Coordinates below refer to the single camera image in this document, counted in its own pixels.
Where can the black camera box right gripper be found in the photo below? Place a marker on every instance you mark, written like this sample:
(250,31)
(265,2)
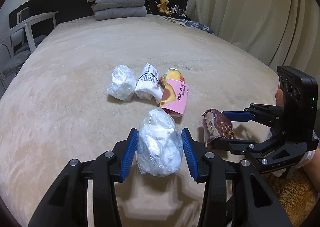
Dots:
(300,90)

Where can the clear bag of white tissue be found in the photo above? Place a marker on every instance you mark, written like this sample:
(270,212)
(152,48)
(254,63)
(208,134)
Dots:
(160,147)

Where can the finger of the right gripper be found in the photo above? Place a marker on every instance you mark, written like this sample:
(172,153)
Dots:
(273,147)
(268,115)

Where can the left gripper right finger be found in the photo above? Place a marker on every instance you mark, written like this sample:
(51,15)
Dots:
(235,193)

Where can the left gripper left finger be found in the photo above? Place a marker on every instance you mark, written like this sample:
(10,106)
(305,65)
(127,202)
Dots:
(65,202)

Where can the pink snack box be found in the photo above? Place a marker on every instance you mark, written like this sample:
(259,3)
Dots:
(174,99)

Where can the blue patterned sheet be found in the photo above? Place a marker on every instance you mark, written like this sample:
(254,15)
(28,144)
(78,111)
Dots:
(190,24)

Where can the brown snack wrapper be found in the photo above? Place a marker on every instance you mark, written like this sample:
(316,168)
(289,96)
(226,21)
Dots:
(216,125)

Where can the white side table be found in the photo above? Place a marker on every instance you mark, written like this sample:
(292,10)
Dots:
(26,25)

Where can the brown fuzzy rug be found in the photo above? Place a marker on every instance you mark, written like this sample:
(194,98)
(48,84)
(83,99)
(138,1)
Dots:
(296,194)

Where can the white printed paper wrapper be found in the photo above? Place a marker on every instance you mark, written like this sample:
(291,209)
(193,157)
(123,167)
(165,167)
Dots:
(148,85)

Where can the small white plastic bag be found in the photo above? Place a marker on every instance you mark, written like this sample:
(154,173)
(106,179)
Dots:
(123,83)

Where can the grey cushioned chair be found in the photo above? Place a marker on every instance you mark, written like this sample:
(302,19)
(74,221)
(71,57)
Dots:
(15,51)

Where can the brown teddy bear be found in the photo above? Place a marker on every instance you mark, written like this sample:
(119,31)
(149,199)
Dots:
(162,6)

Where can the black headboard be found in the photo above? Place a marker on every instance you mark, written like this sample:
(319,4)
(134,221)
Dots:
(75,0)

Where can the folded grey quilt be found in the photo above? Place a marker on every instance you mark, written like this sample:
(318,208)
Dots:
(111,9)

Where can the bottles on nightstand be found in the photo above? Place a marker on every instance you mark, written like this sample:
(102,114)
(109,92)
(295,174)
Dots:
(176,10)

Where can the beige plush bed blanket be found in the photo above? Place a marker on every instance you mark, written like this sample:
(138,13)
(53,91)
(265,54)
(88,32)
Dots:
(90,82)

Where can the cream curtain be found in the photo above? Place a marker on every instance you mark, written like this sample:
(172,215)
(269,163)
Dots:
(276,32)

